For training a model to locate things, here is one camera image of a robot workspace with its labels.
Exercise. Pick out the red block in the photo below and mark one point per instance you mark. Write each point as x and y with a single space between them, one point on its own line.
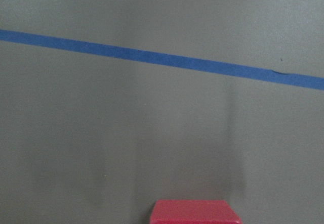
193 211

